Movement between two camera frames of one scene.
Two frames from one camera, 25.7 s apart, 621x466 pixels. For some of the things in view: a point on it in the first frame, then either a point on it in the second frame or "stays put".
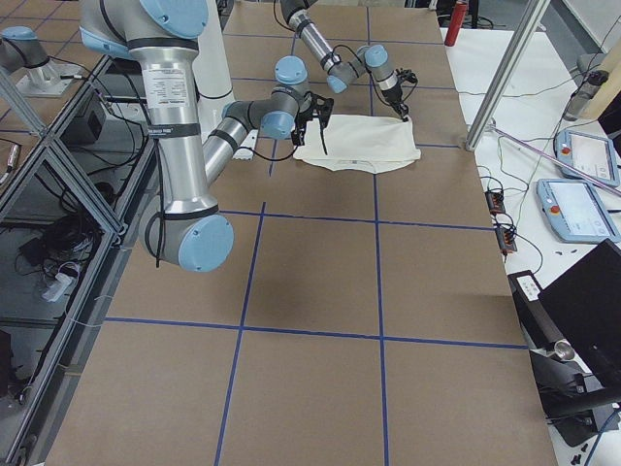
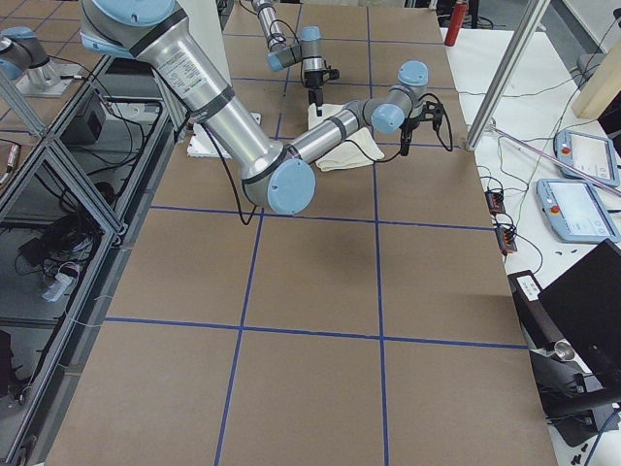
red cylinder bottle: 457,19 stays put
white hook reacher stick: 493,124 stays put
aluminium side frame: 68,196 stays put
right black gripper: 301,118 → 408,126
